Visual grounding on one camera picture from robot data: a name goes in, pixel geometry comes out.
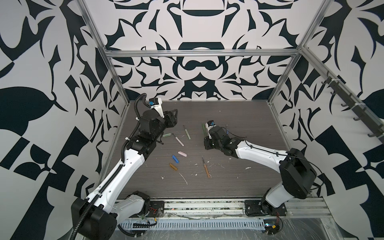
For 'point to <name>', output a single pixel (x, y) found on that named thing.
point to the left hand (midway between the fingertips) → (172, 107)
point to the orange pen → (206, 169)
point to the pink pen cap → (182, 153)
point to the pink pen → (177, 138)
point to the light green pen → (187, 133)
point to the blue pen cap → (175, 159)
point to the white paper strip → (184, 178)
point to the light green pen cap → (166, 135)
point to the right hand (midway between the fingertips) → (203, 138)
